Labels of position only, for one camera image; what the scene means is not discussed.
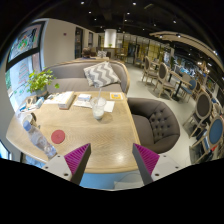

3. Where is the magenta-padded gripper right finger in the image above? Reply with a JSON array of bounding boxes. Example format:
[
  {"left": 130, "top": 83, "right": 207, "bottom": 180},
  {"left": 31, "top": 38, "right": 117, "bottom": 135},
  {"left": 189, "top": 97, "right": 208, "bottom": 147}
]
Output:
[{"left": 131, "top": 142, "right": 183, "bottom": 186}]

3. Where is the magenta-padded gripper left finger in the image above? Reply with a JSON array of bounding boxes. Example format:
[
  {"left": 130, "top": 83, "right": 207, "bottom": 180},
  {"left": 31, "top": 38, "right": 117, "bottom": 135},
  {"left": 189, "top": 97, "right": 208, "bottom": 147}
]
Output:
[{"left": 41, "top": 143, "right": 92, "bottom": 186}]

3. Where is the clear blue-capped water bottle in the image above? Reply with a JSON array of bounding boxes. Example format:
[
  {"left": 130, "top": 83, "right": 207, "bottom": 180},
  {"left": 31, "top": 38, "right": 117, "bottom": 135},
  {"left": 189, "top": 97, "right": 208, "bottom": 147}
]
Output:
[{"left": 21, "top": 119, "right": 58, "bottom": 159}]

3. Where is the flat round red coaster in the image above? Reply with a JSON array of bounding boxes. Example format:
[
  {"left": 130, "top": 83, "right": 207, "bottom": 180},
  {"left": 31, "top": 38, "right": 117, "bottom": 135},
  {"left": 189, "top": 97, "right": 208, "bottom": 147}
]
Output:
[{"left": 50, "top": 129, "right": 67, "bottom": 145}]

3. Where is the dark grey tufted armchair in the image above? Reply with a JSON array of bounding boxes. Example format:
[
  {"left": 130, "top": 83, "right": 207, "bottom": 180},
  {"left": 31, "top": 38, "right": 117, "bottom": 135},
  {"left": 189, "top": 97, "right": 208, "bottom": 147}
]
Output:
[{"left": 127, "top": 96, "right": 181, "bottom": 155}]

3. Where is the clear plastic cup with straw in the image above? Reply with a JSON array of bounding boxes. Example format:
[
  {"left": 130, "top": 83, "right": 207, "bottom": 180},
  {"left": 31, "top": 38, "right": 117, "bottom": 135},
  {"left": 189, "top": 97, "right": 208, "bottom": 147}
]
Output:
[{"left": 89, "top": 87, "right": 108, "bottom": 121}]

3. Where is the white paper napkin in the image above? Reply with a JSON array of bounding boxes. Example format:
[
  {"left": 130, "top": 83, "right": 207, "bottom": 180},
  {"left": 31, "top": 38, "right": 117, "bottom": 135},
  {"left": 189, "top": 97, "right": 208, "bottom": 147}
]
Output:
[{"left": 103, "top": 100, "right": 116, "bottom": 113}]

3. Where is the small blue white box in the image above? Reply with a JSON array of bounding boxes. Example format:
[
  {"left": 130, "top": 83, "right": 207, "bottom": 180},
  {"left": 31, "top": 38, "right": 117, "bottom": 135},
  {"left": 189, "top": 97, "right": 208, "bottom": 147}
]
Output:
[{"left": 77, "top": 93, "right": 92, "bottom": 102}]

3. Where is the printed white paper sheet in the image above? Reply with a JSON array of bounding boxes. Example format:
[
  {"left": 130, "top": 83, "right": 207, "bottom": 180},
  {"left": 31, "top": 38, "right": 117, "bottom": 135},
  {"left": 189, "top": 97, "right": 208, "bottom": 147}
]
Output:
[{"left": 44, "top": 93, "right": 63, "bottom": 105}]

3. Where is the light blue tissue pack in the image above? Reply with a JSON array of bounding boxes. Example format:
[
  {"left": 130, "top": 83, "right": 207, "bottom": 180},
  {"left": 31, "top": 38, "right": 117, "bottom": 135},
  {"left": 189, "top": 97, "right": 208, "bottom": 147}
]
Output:
[{"left": 34, "top": 96, "right": 45, "bottom": 109}]

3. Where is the white printed paper cup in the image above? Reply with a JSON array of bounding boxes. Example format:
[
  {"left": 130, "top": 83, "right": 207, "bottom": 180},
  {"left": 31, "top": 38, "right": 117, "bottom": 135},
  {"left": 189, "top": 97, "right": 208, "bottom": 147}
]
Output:
[{"left": 14, "top": 111, "right": 34, "bottom": 129}]

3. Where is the small yellow card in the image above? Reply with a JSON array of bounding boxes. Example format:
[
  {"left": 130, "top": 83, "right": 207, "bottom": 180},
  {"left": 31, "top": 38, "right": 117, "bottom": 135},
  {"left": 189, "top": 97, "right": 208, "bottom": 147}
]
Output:
[{"left": 109, "top": 92, "right": 124, "bottom": 101}]

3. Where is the small wooden stand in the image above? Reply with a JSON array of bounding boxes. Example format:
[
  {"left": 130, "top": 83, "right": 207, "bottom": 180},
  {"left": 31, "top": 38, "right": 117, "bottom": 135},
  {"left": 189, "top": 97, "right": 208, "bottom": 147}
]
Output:
[{"left": 24, "top": 95, "right": 38, "bottom": 108}]

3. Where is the grey wood-framed sofa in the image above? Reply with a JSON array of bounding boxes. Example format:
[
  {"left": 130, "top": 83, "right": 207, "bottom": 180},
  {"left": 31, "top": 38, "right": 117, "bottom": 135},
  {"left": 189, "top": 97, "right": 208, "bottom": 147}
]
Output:
[{"left": 43, "top": 59, "right": 131, "bottom": 95}]

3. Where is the green potted plant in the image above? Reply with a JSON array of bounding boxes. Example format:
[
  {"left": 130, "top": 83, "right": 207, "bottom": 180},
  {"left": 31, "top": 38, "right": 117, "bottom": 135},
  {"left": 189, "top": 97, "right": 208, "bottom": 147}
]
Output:
[{"left": 25, "top": 69, "right": 60, "bottom": 98}]

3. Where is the grey white chevron pillow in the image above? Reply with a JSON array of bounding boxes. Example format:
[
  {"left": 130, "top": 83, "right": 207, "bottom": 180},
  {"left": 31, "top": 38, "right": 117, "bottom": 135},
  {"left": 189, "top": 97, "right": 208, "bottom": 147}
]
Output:
[{"left": 82, "top": 61, "right": 122, "bottom": 88}]

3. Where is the group of dining chairs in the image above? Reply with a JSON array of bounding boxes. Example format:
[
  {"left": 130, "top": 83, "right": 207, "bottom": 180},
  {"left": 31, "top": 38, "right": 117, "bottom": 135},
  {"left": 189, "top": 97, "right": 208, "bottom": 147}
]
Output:
[{"left": 139, "top": 54, "right": 224, "bottom": 164}]

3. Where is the person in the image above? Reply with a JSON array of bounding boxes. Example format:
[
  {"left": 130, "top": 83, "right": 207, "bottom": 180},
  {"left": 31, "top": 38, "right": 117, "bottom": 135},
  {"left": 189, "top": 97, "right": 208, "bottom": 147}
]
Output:
[{"left": 80, "top": 47, "right": 96, "bottom": 60}]

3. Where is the colourful framed window poster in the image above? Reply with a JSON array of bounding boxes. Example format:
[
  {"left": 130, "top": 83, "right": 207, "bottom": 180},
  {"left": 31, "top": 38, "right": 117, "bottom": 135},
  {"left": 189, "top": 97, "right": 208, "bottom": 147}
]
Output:
[{"left": 6, "top": 21, "right": 46, "bottom": 64}]

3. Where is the group of ceiling lights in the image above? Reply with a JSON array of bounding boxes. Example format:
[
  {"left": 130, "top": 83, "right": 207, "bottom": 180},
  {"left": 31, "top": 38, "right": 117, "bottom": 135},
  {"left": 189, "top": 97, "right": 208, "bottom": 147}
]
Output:
[{"left": 78, "top": 0, "right": 221, "bottom": 58}]

